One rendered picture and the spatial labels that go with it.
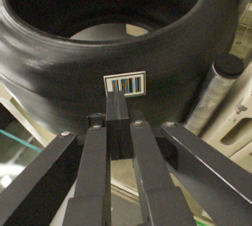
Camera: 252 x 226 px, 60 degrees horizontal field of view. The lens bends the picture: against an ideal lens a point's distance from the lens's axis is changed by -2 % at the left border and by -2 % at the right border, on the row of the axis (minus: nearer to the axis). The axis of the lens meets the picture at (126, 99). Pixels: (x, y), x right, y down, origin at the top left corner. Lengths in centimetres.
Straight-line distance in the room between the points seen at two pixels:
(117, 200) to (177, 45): 77
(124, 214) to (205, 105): 69
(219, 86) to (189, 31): 10
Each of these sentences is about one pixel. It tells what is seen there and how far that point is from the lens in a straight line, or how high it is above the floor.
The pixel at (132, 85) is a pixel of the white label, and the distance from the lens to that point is 33.
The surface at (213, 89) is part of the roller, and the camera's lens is 38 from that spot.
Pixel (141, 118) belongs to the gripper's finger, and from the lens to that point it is 16.
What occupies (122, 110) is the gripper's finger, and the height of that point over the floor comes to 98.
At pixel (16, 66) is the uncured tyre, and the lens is 40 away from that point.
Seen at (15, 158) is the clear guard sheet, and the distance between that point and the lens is 114.
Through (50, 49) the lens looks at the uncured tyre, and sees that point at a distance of 37.
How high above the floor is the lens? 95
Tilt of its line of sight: 12 degrees up
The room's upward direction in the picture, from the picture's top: 69 degrees counter-clockwise
